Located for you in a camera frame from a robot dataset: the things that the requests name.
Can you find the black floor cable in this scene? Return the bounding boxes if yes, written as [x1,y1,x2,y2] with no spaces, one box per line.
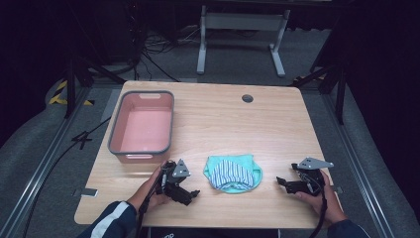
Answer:
[22,116,113,238]

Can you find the bundle of black cables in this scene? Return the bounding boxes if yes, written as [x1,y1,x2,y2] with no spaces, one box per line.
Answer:
[130,23,201,83]

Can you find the aluminium floor rail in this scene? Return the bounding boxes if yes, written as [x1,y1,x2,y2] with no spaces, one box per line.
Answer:
[321,90,395,238]
[0,84,92,238]

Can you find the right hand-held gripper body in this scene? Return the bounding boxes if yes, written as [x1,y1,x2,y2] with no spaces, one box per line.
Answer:
[291,157,335,197]

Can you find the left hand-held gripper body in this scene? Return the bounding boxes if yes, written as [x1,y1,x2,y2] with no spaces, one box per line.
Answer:
[156,158,192,195]

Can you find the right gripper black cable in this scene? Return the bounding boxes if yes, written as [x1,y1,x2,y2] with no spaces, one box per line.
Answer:
[308,184,329,238]

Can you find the grey metal desk frame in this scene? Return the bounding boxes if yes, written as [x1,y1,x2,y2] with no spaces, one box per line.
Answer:
[196,4,291,78]

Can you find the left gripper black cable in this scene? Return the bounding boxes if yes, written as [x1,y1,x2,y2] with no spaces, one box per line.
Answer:
[134,167,167,238]

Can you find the person's right hand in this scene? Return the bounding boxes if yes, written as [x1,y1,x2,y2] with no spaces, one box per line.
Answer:
[294,170,348,228]

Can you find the person's left hand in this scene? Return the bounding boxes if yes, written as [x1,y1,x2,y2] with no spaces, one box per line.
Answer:
[126,163,170,213]

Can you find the teal striped underpants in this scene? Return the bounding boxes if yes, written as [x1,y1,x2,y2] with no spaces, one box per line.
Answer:
[202,154,263,194]

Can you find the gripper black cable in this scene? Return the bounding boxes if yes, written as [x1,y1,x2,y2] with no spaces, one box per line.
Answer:
[308,184,329,238]
[134,167,167,238]

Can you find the pink basket with grey rim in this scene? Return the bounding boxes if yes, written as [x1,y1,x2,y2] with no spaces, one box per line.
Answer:
[107,89,175,165]

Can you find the black tripod stand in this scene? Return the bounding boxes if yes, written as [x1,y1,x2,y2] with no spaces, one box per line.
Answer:
[62,54,127,119]
[289,62,349,126]

